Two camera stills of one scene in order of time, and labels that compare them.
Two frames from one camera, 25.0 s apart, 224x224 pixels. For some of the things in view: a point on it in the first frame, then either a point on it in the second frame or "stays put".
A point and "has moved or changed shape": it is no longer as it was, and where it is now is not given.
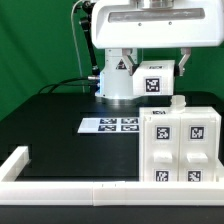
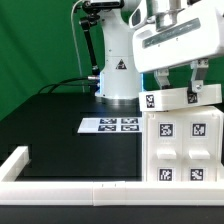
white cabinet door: [197, 148] stays put
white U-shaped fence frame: [101, 193] stays put
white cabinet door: [162, 148] stays put
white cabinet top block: [154, 78] has moved or changed shape
